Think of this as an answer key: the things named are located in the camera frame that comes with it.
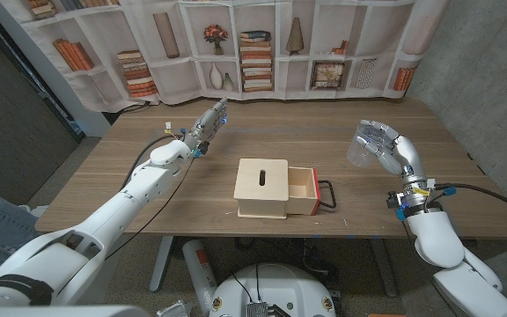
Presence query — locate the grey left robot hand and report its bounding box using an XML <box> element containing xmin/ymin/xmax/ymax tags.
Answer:
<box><xmin>184</xmin><ymin>98</ymin><xmax>229</xmax><ymax>158</ymax></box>

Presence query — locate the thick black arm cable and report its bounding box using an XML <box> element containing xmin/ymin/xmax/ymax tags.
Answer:
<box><xmin>433</xmin><ymin>182</ymin><xmax>507</xmax><ymax>225</ymax></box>
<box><xmin>119</xmin><ymin>131</ymin><xmax>187</xmax><ymax>193</ymax></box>

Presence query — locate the printed bookshelf backdrop cloth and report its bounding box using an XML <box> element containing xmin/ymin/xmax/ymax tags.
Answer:
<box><xmin>0</xmin><ymin>0</ymin><xmax>451</xmax><ymax>114</ymax></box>

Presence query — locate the clear plastic measuring cup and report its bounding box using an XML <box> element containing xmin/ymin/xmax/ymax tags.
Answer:
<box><xmin>346</xmin><ymin>124</ymin><xmax>386</xmax><ymax>168</ymax></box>

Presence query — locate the dark door panel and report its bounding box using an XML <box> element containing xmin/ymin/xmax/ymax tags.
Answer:
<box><xmin>0</xmin><ymin>4</ymin><xmax>85</xmax><ymax>206</ymax></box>

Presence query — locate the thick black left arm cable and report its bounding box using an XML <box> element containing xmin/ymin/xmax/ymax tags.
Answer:
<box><xmin>119</xmin><ymin>131</ymin><xmax>187</xmax><ymax>193</ymax></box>

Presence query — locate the grey metal bracket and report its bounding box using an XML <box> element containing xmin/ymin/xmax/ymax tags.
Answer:
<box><xmin>155</xmin><ymin>299</ymin><xmax>193</xmax><ymax>317</ymax></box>

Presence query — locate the white cylinder with orange label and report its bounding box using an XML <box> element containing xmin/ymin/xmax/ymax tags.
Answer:
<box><xmin>181</xmin><ymin>239</ymin><xmax>219</xmax><ymax>316</ymax></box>

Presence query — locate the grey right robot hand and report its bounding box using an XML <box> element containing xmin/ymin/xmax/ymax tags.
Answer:
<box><xmin>353</xmin><ymin>119</ymin><xmax>439</xmax><ymax>219</ymax></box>

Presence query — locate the wooden drawer with red front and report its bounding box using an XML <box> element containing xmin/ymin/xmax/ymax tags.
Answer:
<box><xmin>286</xmin><ymin>166</ymin><xmax>322</xmax><ymax>217</ymax></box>

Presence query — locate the black cord drawer pull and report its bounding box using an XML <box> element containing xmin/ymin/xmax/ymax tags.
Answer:
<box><xmin>317</xmin><ymin>179</ymin><xmax>338</xmax><ymax>210</ymax></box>

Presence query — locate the white robot torso base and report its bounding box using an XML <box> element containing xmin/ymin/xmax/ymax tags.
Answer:
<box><xmin>209</xmin><ymin>262</ymin><xmax>337</xmax><ymax>317</ymax></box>

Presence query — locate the wooden box with slot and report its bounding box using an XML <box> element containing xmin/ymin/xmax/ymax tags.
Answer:
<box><xmin>233</xmin><ymin>158</ymin><xmax>290</xmax><ymax>220</ymax></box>

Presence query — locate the silver finned heat sink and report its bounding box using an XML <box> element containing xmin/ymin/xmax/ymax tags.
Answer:
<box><xmin>246</xmin><ymin>301</ymin><xmax>268</xmax><ymax>317</ymax></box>

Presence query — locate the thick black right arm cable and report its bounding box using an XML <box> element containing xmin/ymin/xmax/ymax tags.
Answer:
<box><xmin>433</xmin><ymin>182</ymin><xmax>507</xmax><ymax>225</ymax></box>

